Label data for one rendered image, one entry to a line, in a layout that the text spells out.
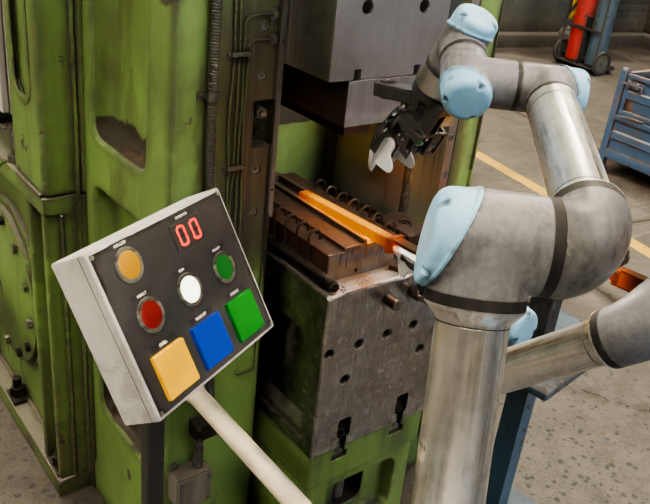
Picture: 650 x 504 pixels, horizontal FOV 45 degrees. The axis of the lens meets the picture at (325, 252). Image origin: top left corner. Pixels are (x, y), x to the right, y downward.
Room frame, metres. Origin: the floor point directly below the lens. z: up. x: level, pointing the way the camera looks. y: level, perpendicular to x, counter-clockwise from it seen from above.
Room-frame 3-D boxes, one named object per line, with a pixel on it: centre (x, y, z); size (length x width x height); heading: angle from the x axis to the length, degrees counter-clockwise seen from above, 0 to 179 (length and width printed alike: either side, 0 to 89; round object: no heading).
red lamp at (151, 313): (1.03, 0.26, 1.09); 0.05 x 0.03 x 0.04; 130
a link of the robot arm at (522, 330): (1.30, -0.36, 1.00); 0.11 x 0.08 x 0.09; 40
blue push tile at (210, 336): (1.10, 0.17, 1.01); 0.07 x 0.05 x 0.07; 155
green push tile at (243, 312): (1.19, 0.13, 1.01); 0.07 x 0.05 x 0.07; 155
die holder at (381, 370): (1.78, 0.01, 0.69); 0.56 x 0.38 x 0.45; 40
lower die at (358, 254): (1.74, 0.05, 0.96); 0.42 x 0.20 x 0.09; 40
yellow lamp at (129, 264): (1.05, 0.30, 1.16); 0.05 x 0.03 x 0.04; 130
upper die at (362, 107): (1.74, 0.05, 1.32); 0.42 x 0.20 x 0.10; 40
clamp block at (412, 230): (1.74, -0.18, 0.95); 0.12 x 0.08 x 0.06; 40
